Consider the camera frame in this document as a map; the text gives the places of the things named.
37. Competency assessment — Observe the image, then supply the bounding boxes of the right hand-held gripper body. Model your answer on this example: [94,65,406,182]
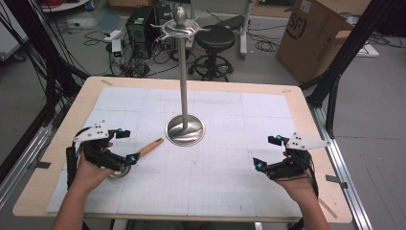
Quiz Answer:
[267,131,332,182]

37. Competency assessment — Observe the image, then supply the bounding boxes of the flat white power strip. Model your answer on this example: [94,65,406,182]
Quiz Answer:
[354,42,381,59]

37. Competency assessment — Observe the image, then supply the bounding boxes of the black metal frame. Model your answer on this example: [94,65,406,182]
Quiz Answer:
[299,0,398,139]
[2,0,91,128]

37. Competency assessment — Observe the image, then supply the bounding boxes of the white grid mat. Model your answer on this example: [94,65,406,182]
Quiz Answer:
[46,86,303,219]

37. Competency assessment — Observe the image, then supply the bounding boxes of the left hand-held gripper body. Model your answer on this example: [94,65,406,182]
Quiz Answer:
[73,120,129,172]

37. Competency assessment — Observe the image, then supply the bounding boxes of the white round table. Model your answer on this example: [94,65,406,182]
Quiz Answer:
[39,0,91,13]

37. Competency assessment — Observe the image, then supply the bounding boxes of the thin black cable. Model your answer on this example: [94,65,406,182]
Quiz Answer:
[304,156,321,199]

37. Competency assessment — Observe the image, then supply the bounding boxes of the small white device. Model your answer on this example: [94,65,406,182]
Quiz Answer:
[110,38,124,64]

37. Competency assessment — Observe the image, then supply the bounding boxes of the person's left hand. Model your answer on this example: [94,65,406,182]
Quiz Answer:
[70,142,124,194]

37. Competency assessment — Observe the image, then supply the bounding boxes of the wooden-handled metal ladle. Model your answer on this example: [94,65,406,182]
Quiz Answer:
[108,136,165,180]

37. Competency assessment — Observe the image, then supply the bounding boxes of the silver metal utensil stand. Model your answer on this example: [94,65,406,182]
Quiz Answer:
[149,5,211,148]

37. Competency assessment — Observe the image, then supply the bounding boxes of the black floor cables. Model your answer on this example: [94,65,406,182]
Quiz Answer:
[247,27,282,54]

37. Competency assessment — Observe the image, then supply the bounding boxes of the person's right hand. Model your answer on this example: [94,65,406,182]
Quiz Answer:
[275,150,317,205]

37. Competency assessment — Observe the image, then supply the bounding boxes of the black tape piece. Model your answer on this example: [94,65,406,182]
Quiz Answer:
[34,160,53,170]
[325,173,349,190]

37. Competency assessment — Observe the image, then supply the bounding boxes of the black round stool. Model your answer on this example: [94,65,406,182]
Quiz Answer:
[187,24,237,82]

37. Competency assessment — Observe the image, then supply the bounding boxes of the large cardboard box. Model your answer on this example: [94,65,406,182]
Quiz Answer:
[275,0,373,85]

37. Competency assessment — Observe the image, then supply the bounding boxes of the white stand leg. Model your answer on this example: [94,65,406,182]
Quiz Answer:
[238,0,255,60]

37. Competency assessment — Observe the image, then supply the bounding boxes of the aluminium rail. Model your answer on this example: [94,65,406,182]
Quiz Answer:
[0,123,56,210]
[309,104,373,230]

